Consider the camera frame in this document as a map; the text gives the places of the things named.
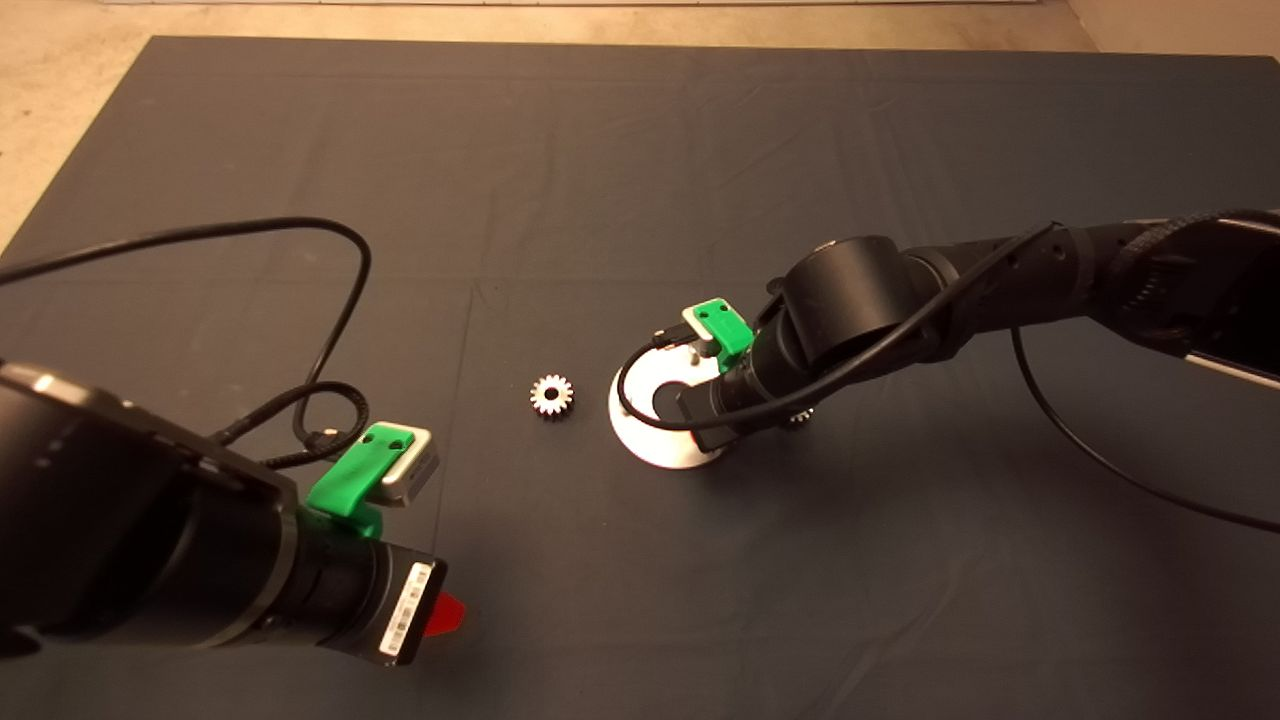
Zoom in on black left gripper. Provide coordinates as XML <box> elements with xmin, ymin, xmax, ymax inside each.
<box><xmin>358</xmin><ymin>540</ymin><xmax>466</xmax><ymax>666</ymax></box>

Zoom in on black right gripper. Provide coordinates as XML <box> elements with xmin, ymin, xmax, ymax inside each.
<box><xmin>675</xmin><ymin>375</ymin><xmax>801</xmax><ymax>453</ymax></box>

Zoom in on round metal carrier plate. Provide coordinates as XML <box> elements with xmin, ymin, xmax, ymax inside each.
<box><xmin>608</xmin><ymin>345</ymin><xmax>726</xmax><ymax>469</ymax></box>

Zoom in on dark grey table cloth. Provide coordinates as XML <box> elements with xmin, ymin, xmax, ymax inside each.
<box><xmin>0</xmin><ymin>37</ymin><xmax>1280</xmax><ymax>720</ymax></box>

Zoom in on green right camera mount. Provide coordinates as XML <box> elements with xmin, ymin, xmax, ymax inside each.
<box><xmin>695</xmin><ymin>299</ymin><xmax>756</xmax><ymax>373</ymax></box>

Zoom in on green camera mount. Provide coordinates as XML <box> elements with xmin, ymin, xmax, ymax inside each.
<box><xmin>306</xmin><ymin>421</ymin><xmax>416</xmax><ymax>536</ymax></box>
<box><xmin>695</xmin><ymin>299</ymin><xmax>756</xmax><ymax>373</ymax></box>

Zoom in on black right camera cable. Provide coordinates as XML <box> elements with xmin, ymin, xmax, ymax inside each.
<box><xmin>615</xmin><ymin>222</ymin><xmax>1280</xmax><ymax>534</ymax></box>

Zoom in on black camera cable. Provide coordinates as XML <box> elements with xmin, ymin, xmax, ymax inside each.
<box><xmin>0</xmin><ymin>217</ymin><xmax>376</xmax><ymax>451</ymax></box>
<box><xmin>615</xmin><ymin>222</ymin><xmax>1280</xmax><ymax>534</ymax></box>

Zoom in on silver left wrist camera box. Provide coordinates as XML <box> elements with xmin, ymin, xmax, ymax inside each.
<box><xmin>378</xmin><ymin>425</ymin><xmax>439</xmax><ymax>508</ymax></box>

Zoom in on green left camera mount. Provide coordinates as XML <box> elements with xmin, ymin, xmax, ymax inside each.
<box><xmin>306</xmin><ymin>421</ymin><xmax>416</xmax><ymax>536</ymax></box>

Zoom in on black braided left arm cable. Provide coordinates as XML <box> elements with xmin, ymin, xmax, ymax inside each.
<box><xmin>215</xmin><ymin>381</ymin><xmax>371</xmax><ymax>471</ymax></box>

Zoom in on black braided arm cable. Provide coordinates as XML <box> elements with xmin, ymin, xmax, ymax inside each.
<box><xmin>1105</xmin><ymin>210</ymin><xmax>1280</xmax><ymax>276</ymax></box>
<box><xmin>215</xmin><ymin>381</ymin><xmax>371</xmax><ymax>471</ymax></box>

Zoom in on black left camera cable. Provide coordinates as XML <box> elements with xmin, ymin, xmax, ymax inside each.
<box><xmin>0</xmin><ymin>217</ymin><xmax>376</xmax><ymax>451</ymax></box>

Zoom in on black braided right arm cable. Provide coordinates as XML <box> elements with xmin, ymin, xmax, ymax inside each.
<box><xmin>1105</xmin><ymin>210</ymin><xmax>1280</xmax><ymax>276</ymax></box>

